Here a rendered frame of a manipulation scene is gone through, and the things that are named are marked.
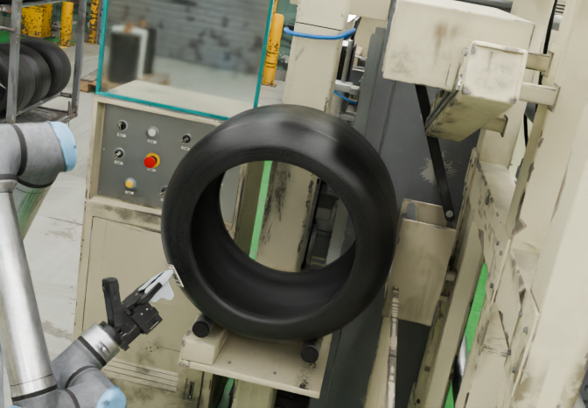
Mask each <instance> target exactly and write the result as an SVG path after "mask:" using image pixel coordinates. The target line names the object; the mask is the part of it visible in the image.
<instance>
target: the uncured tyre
mask: <svg viewBox="0 0 588 408"><path fill-rule="evenodd" d="M255 161H278V162H284V163H287V164H291V165H295V166H298V167H301V168H303V169H305V170H306V171H308V172H311V173H313V174H314V175H316V176H317V177H319V178H320V179H322V180H323V181H324V182H325V183H326V184H327V185H328V186H329V187H330V188H331V189H332V190H333V191H334V192H335V193H336V194H337V195H338V196H339V198H340V199H341V200H342V202H343V204H344V205H345V207H346V210H347V212H348V213H349V215H350V217H351V220H352V223H353V228H354V233H355V239H354V241H353V243H352V244H351V246H350V247H349V248H348V249H347V251H346V252H345V253H344V254H343V255H341V256H340V257H339V258H337V259H336V260H334V261H333V262H331V263H330V264H328V265H326V266H323V267H321V268H318V269H316V270H312V271H301V272H289V271H279V270H275V269H272V268H270V267H267V266H265V265H263V264H260V263H258V262H257V261H256V260H254V259H252V258H251V257H249V256H248V255H247V254H246V253H244V252H243V251H242V250H241V249H240V248H239V247H238V245H237V244H236V243H235V241H234V240H233V239H232V237H231V236H230V234H229V233H228V230H227V228H226V226H225V223H224V221H223V218H222V215H221V204H220V193H221V183H222V180H223V177H224V175H225V172H226V171H227V170H229V169H231V168H233V167H235V166H238V165H242V164H246V163H249V162H255ZM396 224H397V205H396V193H395V189H394V186H393V183H392V180H391V178H390V175H389V172H388V170H387V167H386V166H385V165H384V163H383V161H382V159H381V157H380V156H379V154H378V153H377V151H376V150H375V148H374V147H373V146H372V145H371V144H370V143H369V142H368V141H367V140H366V139H365V138H364V137H363V136H362V135H361V134H360V133H359V131H357V130H356V129H355V128H353V127H352V126H351V125H349V124H348V123H346V122H344V121H342V120H341V119H339V118H338V117H336V116H333V115H331V114H329V113H327V112H325V111H322V110H320V109H315V108H311V107H307V106H303V105H297V104H270V105H264V106H260V107H256V108H252V109H248V110H245V111H242V112H241V113H239V114H237V115H235V116H232V117H230V118H228V120H226V121H225V122H223V123H221V124H220V125H219V126H217V127H216V128H215V129H213V130H212V131H211V132H209V133H208V134H207V135H206V136H204V137H203V138H202V139H201V140H200V141H199V142H198V143H196V144H195V145H194V146H193V147H192V148H191V149H190V150H189V151H188V152H187V154H186V155H185V156H184V157H183V158H182V159H181V160H180V162H179V163H178V165H177V167H176V169H175V170H174V172H173V174H172V176H171V178H170V181H169V183H168V186H167V188H166V191H165V194H164V201H163V206H162V212H161V239H162V244H163V249H164V255H165V259H166V262H167V263H168V264H170V265H173V266H174V268H175V270H176V272H177V273H178V276H179V278H180V280H181V282H182V284H183V286H184V287H181V286H180V287H179V288H180V289H181V291H182V292H183V293H184V294H185V295H186V297H187V298H188V299H189V300H190V301H191V302H192V304H193V305H194V306H195V307H196V308H197V309H199V310H200V311H201V312H202V313H203V314H204V315H206V317H207V318H208V319H210V320H212V321H213V322H215V323H216V324H218V325H219V326H221V327H224V328H225V329H226V330H228V331H230V332H233V333H235V334H238V335H240V336H243V337H246V338H249V339H252V340H256V341H264V342H270V343H297V342H303V341H311V340H315V339H318V338H320V337H323V336H326V335H328V334H331V333H333V332H335V331H337V330H339V329H341V328H343V327H344V326H345V325H347V324H348V323H350V322H351V321H352V320H354V319H355V318H356V317H358V316H359V315H360V314H361V313H362V312H363V311H364V310H365V309H366V308H367V307H368V306H369V305H370V304H371V302H372V301H373V300H374V299H375V297H376V296H377V294H378V293H379V291H380V290H381V288H382V287H383V285H384V283H385V281H386V279H387V277H388V274H389V271H390V268H391V265H392V263H393V259H394V254H395V249H396Z"/></svg>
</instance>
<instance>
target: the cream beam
mask: <svg viewBox="0 0 588 408"><path fill-rule="evenodd" d="M394 8H395V12H394V15H393V17H392V18H393V20H392V24H391V28H390V33H389V37H388V45H387V49H386V53H384V56H385V58H384V56H383V58H384V62H383V66H382V68H381V70H382V71H383V74H382V77H383V78H385V79H390V80H394V81H402V82H408V83H412V84H417V85H421V86H425V87H431V88H439V89H443V90H444V91H447V92H451V91H452V88H453V84H454V81H455V80H456V79H457V77H458V74H459V64H460V62H461V60H462V56H463V52H464V51H466V50H467V49H468V47H469V46H470V44H471V43H472V42H473V41H474V40H478V41H482V42H487V43H492V44H496V45H502V46H510V47H515V48H520V49H525V50H527V51H528V53H529V47H530V44H531V40H532V37H533V33H534V29H535V27H536V24H535V23H532V22H530V21H528V20H526V19H523V18H519V17H517V16H515V15H512V14H510V13H507V12H505V11H501V10H499V9H496V8H493V7H487V6H483V5H477V4H469V3H463V2H459V1H453V0H396V1H395V5H394Z"/></svg>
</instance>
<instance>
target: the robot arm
mask: <svg viewBox="0 0 588 408"><path fill-rule="evenodd" d="M76 161H77V149H76V143H75V140H74V136H73V134H72V132H71V131H70V130H69V128H68V127H67V126H66V125H65V124H63V123H61V122H50V121H46V122H43V123H12V124H7V123H1V124H0V343H1V348H2V351H3V358H4V363H5V367H6V371H7V376H8V379H9V384H10V391H11V394H10V396H11V401H12V404H13V405H11V406H10V407H9V408H126V404H127V400H126V397H125V395H124V394H123V393H122V392H121V390H120V388H119V387H118V386H116V385H114V384H113V383H112V382H111V381H110V380H109V379H108V378H107V377H106V376H105V375H104V374H103V373H102V372H101V369H102V368H103V367H104V366H105V365H106V364H107V363H108V362H109V361H110V360H111V359H112V358H114V357H115V356H116V355H117V354H118V353H119V352H120V349H119V348H118V346H119V347H120V348H121V349H123V350H124V351H126V350H127V349H128V348H130V347H129V345H130V344H131V343H132V342H133V341H134V340H135V339H136V338H137V337H138V335H140V334H148V333H149V332H150V331H151V330H152V329H153V328H154V327H156V326H157V325H158V324H159V323H160V322H161V321H162V320H163V319H162V318H161V317H160V315H159V312H158V310H157V309H156V308H155V307H154V306H151V304H150V303H149V301H150V302H152V303H154V302H157V301H158V300H159V299H166V300H171V299H172V298H173V296H174V294H173V291H172V288H171V286H170V284H169V281H168V279H169V278H170V277H171V276H172V273H173V272H174V271H173V270H168V271H162V272H161V273H159V274H157V275H156V276H155V277H153V278H151V279H149V280H148V281H146V282H145V283H143V284H142V285H140V286H139V287H137V288H136V290H135V291H133V293H131V294H130V295H129V296H127V297H126V298H125V299H124V300H123V301H122V303H121V298H120V292H119V283H118V279H117V278H112V277H110V278H104V279H103V280H102V290H103V294H104V299H105V306H106V312H107V318H108V324H107V323H106V322H105V321H104V320H103V321H102V322H101V323H100V324H99V326H98V325H97V324H96V323H94V324H93V325H92V326H90V327H89V328H88V329H87V330H86V331H85V332H84V333H82V334H81V335H80V336H79V337H78V338H77V339H76V340H75V341H74V342H73V343H72V344H70V345H69V346H68V347H67V348H66V349H65V350H64V351H62V352H61V353H60V354H59V355H58V356H57V357H56V358H55V359H53V360H52V361H50V358H49V355H48V350H47V346H46V339H45V335H44V331H43V327H42V323H41V319H40V315H39V308H38V304H37V300H36V296H35V292H34V288H33V284H32V277H31V273H30V269H29V264H28V261H27V257H26V253H25V246H24V242H23V240H24V239H25V236H26V234H27V232H28V230H29V228H30V226H31V225H32V222H33V220H34V218H35V216H36V214H37V213H38V211H39V209H40V207H41V205H42V203H43V201H44V199H45V197H46V195H47V193H48V191H49V189H50V187H51V185H52V184H53V183H54V181H55V180H56V178H57V176H58V175H59V173H60V172H68V171H72V170H73V169H74V167H75V165H76ZM156 323H157V324H156ZM155 324H156V325H155ZM153 325H155V326H154V327H152V326H153Z"/></svg>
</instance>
